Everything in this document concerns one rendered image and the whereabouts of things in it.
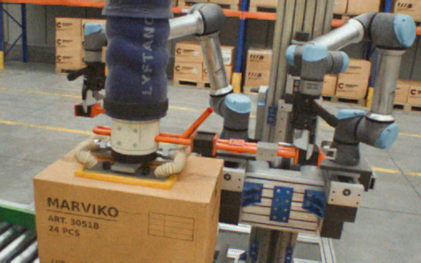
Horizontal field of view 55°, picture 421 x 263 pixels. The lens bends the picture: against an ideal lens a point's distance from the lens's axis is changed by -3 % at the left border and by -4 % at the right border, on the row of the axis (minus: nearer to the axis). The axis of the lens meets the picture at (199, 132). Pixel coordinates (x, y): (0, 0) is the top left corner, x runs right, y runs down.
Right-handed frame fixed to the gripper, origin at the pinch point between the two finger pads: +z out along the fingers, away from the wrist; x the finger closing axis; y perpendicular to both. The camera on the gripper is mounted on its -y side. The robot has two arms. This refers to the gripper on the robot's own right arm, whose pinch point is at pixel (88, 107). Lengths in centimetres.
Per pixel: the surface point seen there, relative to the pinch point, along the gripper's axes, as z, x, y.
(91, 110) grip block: -0.1, -3.8, 2.8
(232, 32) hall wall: 19, 810, -17
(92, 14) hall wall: 2, 811, -360
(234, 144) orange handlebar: -2, -29, 65
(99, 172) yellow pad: 10.8, -39.2, 21.5
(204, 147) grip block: 0, -30, 55
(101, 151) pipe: 8.3, -26.8, 17.2
